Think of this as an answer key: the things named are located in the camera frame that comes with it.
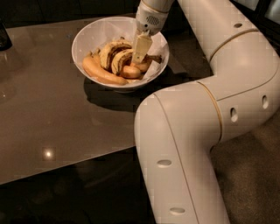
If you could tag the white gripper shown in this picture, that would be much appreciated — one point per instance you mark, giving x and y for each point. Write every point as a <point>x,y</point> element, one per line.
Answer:
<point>150,19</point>

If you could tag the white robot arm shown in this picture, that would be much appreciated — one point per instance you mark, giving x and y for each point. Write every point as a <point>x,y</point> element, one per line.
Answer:
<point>176,127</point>

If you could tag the short yellow banana back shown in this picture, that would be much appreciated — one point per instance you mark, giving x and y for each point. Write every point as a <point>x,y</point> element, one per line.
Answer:
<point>144,66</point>

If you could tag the short yellow banana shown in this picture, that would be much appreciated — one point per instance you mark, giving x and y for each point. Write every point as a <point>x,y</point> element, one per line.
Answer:
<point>130,72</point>
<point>144,66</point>

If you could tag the spotted banana right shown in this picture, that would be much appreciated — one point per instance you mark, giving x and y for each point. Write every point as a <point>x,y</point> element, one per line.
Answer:
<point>124,57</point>

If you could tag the spotted banana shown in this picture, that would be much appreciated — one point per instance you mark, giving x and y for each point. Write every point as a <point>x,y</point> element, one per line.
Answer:
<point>110,49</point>
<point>124,57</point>

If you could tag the short yellow banana middle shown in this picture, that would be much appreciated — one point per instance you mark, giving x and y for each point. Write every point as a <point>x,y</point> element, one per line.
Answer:
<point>130,72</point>

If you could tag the spotted banana left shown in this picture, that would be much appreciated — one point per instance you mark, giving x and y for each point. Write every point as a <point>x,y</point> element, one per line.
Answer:
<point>110,49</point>

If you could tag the white bowl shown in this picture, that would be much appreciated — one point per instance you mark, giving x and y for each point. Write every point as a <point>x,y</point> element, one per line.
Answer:
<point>102,31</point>

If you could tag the long yellow banana front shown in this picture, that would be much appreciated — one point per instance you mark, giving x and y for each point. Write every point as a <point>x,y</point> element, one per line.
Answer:
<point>92,67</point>

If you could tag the dark cabinets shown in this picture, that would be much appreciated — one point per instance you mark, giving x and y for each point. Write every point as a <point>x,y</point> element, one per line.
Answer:
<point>16,13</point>

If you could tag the dark object on table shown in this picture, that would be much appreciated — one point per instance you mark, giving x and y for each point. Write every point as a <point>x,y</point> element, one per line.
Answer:
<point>5,41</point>

